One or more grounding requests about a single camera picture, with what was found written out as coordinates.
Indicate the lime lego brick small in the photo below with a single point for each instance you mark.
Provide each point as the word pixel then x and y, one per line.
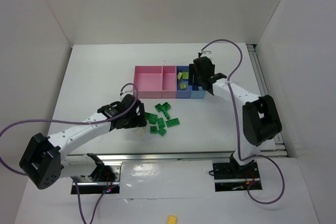
pixel 183 86

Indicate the white lego brick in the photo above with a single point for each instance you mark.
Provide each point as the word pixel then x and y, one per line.
pixel 140 131

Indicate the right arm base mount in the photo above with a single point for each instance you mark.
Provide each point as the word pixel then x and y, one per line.
pixel 230 176

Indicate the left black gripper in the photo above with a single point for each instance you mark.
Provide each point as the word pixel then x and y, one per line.
pixel 140 118

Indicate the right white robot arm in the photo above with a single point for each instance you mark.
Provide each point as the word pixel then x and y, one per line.
pixel 257 119

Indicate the aluminium rail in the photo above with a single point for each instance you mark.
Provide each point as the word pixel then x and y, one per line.
pixel 163 156
pixel 280 147

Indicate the aluminium rail front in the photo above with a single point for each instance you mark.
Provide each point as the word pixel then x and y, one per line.
pixel 163 156

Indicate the large pink bin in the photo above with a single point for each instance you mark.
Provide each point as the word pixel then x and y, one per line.
pixel 149 81

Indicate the small pink bin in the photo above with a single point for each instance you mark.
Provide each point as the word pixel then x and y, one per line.
pixel 169 82

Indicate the green lego long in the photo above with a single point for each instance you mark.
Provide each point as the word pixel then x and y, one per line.
pixel 172 122
pixel 164 111
pixel 150 116

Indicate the lime lego brick front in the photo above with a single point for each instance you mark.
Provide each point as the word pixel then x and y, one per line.
pixel 185 75

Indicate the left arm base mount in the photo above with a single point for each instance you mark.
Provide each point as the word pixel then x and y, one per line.
pixel 101 178

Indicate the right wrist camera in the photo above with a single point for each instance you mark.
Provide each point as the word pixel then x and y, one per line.
pixel 205 53

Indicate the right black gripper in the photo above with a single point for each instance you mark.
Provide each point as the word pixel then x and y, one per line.
pixel 197 76

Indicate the aluminium rail right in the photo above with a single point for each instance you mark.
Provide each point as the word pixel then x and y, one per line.
pixel 280 147

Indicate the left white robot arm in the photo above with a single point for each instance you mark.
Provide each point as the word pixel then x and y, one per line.
pixel 47 158

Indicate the yellow lego brick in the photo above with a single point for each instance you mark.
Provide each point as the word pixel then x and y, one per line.
pixel 172 220

